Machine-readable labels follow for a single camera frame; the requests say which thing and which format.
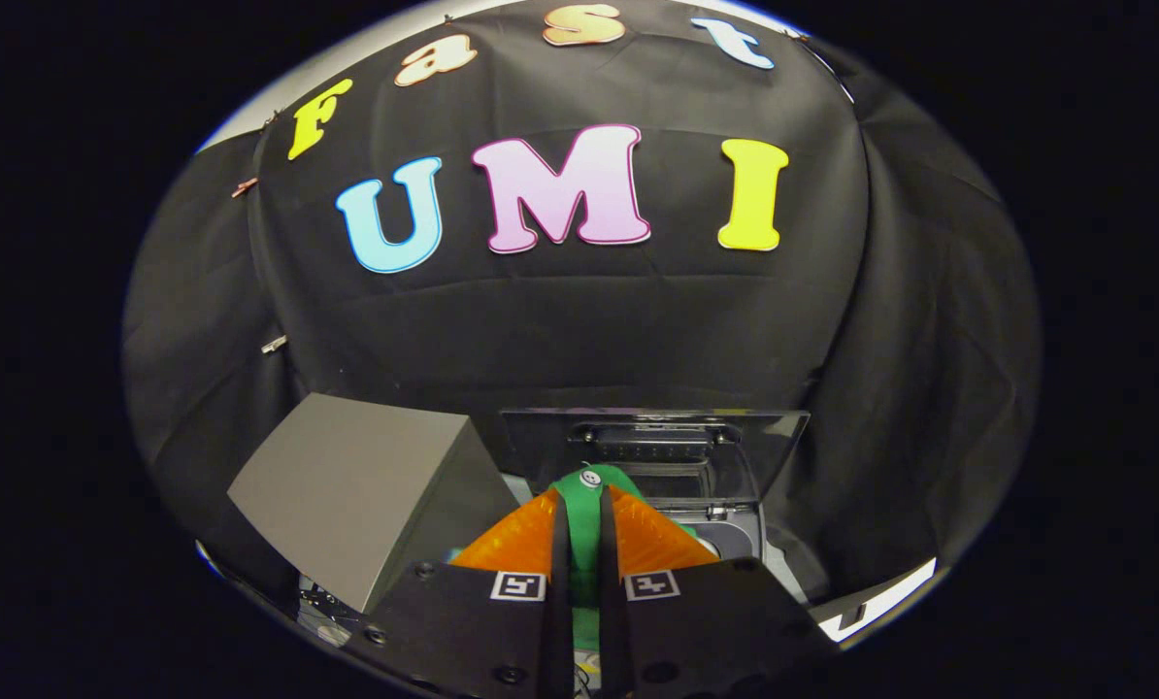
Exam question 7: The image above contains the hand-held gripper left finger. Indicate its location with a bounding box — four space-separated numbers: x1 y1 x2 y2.
345 488 574 699

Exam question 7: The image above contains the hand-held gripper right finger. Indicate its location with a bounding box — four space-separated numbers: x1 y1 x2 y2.
597 483 839 699

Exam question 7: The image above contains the green polo shirt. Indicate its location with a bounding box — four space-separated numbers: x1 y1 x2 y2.
548 464 650 653

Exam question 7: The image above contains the grey box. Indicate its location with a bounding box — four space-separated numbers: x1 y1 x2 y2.
228 393 522 615

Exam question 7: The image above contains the black backdrop cloth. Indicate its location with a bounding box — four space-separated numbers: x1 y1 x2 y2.
121 0 1042 622

